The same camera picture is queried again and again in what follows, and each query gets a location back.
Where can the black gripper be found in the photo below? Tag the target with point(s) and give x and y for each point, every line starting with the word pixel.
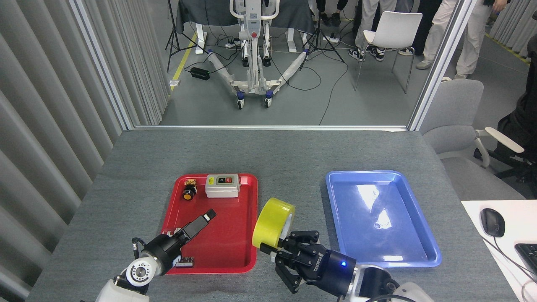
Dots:
pixel 333 272
pixel 165 251

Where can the yellow tape roll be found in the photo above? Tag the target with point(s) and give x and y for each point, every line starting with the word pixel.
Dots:
pixel 268 222

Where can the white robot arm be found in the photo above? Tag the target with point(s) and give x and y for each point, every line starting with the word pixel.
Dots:
pixel 140 272
pixel 373 283

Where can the black yellow push button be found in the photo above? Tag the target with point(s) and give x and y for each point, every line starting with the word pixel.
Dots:
pixel 188 194

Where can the small black terminal block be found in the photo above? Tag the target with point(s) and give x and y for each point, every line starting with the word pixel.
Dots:
pixel 185 263

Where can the red plastic tray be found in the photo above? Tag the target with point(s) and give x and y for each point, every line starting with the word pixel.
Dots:
pixel 230 243

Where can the blue plastic tray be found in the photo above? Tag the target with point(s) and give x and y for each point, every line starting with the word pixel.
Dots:
pixel 377 218

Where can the small white floor box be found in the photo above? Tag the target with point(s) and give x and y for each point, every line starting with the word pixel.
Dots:
pixel 175 83

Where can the black power adapter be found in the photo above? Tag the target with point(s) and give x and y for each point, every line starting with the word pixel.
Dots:
pixel 199 73

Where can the white desk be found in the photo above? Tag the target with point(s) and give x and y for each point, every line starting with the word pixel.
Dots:
pixel 474 251

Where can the white stand on wheels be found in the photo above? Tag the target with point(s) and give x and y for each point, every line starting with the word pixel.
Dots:
pixel 253 50

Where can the white power strip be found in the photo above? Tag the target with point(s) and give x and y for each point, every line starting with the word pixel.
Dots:
pixel 231 43

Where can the black tripod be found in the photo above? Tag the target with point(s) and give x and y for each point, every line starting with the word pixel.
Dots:
pixel 171 37
pixel 317 42

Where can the black computer mouse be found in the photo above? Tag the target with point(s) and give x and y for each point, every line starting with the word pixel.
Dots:
pixel 491 222

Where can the grey office chair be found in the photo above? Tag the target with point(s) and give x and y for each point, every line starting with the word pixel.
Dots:
pixel 457 109

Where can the table with dark cloth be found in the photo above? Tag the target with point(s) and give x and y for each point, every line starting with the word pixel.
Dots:
pixel 209 12

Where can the black keyboard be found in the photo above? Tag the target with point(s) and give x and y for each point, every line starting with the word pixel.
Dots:
pixel 529 256

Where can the person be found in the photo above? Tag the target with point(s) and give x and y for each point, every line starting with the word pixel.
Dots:
pixel 470 33
pixel 426 25
pixel 369 21
pixel 326 19

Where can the white plastic chair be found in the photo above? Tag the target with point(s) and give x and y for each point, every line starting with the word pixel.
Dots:
pixel 392 27

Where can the black office chair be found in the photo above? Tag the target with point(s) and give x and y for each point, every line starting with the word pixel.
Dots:
pixel 522 121

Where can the grey two-button switch box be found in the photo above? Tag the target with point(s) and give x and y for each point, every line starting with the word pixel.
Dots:
pixel 222 189

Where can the silver horizontal rail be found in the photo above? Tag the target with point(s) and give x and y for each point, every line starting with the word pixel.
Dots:
pixel 268 127

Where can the silver post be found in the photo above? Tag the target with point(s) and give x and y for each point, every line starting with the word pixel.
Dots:
pixel 102 67
pixel 440 63

